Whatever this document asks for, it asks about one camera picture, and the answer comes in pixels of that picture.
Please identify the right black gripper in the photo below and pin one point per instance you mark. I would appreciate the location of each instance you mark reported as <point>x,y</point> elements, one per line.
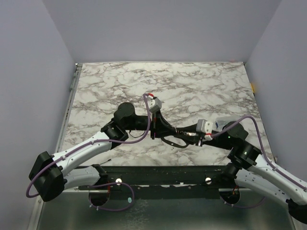
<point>199,138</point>

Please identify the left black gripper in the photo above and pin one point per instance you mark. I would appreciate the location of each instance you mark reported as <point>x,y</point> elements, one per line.
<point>162,127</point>

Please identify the metal key holder plate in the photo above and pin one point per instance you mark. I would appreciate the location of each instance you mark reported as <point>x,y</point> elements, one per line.
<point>175,145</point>

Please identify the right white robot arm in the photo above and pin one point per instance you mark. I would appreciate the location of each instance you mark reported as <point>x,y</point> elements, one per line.
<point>249,166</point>

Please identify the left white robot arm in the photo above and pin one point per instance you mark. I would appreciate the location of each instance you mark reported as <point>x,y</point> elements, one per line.
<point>51,174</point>

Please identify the clear plastic bag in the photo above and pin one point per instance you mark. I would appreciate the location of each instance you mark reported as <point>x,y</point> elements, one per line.
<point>222,121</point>

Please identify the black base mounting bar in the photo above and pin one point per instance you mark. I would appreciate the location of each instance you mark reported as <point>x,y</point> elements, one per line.
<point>165,182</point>

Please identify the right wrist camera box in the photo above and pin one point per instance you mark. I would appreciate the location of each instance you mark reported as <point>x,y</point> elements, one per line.
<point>205,128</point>

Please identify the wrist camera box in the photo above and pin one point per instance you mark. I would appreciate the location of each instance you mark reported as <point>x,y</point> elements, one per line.
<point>205,128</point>
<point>154,105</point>

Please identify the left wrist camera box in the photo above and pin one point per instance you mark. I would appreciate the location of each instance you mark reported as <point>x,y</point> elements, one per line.
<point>154,105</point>

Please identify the left aluminium rail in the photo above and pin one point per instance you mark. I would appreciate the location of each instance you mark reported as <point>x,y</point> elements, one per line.
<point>73,88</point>

